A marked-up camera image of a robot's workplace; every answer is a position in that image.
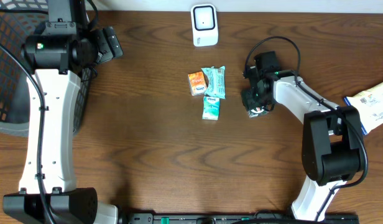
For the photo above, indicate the large yellow snack bag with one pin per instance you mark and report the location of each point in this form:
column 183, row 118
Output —
column 369, row 103

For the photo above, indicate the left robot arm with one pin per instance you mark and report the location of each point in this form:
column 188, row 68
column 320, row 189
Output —
column 54, row 61

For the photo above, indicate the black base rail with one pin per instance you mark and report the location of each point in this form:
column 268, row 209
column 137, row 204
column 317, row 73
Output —
column 265, row 217

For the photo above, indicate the grey plastic mesh basket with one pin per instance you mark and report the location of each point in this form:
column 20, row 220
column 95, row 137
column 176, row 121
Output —
column 18, row 20

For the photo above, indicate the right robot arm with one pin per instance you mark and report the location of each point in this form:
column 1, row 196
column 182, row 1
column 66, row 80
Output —
column 332, row 146

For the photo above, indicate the small orange carton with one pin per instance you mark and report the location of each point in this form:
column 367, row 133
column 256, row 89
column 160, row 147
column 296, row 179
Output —
column 197, row 83

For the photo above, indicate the teal snack packet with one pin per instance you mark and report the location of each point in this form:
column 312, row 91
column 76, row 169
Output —
column 216, row 81

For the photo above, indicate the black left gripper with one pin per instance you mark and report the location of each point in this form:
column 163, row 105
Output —
column 107, row 45

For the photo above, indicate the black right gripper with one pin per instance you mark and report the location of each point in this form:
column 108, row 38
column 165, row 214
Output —
column 249, row 100

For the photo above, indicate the light blue tissue pack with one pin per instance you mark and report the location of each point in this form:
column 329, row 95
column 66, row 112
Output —
column 211, row 106

